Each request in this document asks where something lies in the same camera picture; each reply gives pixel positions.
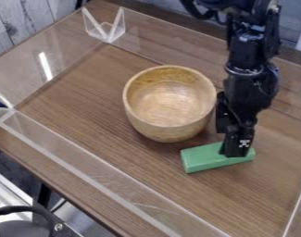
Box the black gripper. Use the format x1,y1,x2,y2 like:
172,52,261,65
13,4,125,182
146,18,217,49
216,63,279,157

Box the clear acrylic corner bracket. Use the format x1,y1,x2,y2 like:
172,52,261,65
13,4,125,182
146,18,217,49
81,7,126,44

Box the green rectangular block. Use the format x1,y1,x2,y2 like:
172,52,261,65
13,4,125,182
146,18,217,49
180,143,256,174

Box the clear acrylic front wall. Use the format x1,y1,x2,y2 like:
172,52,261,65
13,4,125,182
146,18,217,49
0,102,229,237

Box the brown wooden bowl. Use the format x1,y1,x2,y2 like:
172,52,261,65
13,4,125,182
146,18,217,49
124,65,216,143

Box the black cable bottom left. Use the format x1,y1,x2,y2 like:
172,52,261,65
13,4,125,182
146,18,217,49
0,206,61,237

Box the grey metal base plate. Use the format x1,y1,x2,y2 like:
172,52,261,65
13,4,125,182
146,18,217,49
52,216,85,237

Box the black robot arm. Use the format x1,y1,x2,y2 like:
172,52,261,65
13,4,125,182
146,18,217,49
180,0,281,157

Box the black table leg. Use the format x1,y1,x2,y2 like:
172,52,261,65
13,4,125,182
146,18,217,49
38,184,53,207

